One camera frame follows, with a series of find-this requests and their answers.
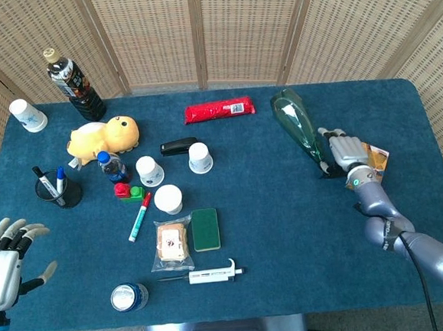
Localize blue-capped marker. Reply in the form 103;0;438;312
54;166;68;195

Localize blue table carpet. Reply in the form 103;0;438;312
0;71;443;331

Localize blue drink can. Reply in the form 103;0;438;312
109;281;151;314

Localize green toy brick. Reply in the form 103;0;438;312
118;183;148;204

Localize woven folding screen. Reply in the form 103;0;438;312
0;0;443;264

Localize white paper cup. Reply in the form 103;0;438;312
152;183;184;216
8;96;50;135
134;154;166;189
187;141;215;176

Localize white pipette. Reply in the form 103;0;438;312
155;256;248;289

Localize dark tea bottle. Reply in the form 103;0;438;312
41;44;108;125

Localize small blue-capped cola bottle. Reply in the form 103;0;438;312
96;148;132;187

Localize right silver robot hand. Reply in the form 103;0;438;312
317;123;372;174

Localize packaged biscuits in clear bag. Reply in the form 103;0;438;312
147;214;197;274

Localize yellow plush toy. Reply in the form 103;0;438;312
63;114;144;171

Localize green spray bottle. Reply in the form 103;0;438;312
269;84;348;184

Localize green marker with red cap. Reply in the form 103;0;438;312
125;191;156;243

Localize green scouring sponge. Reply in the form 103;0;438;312
190;206;222;253

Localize red toy brick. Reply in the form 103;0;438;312
113;181;132;200

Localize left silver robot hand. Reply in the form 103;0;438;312
0;214;61;313

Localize yellow drink carton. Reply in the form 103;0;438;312
342;140;393;191

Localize black-capped marker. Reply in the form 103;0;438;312
31;164;67;209

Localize black stapler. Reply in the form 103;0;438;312
159;136;200;158

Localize black mesh pen holder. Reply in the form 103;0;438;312
32;167;85;212

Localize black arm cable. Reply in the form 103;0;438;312
398;229;438;331

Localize red snack package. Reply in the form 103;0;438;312
182;96;258;126

